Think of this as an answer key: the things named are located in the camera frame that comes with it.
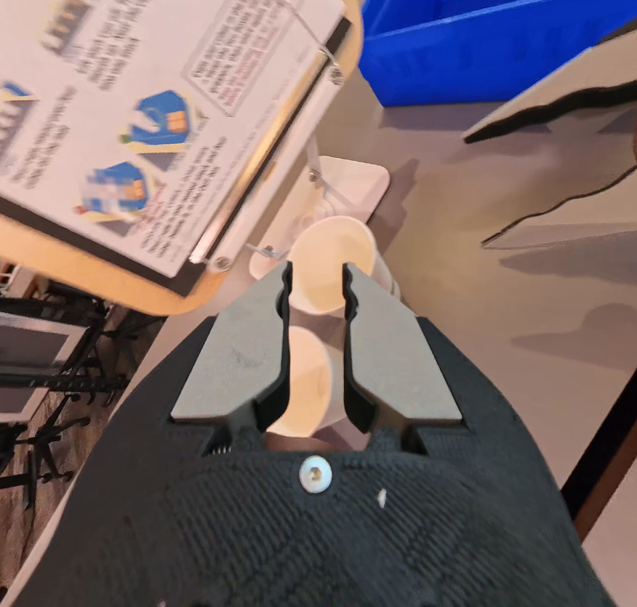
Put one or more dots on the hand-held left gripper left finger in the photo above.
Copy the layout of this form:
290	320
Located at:
234	358

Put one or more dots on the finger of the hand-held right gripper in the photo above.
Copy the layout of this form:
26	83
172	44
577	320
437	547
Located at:
572	84
607	213

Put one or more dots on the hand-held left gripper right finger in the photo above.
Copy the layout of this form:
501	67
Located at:
398	363

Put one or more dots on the white paper cup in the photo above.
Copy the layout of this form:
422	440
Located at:
328	248
311	383

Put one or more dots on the blue plastic bin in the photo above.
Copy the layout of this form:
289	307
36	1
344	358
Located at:
497	44

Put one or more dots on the instruction sheet on stand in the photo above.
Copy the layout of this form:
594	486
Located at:
74	263

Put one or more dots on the grey framed partition panel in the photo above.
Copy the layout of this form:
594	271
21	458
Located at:
30	348

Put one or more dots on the printed instruction sheet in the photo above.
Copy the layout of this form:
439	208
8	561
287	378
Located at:
124	69

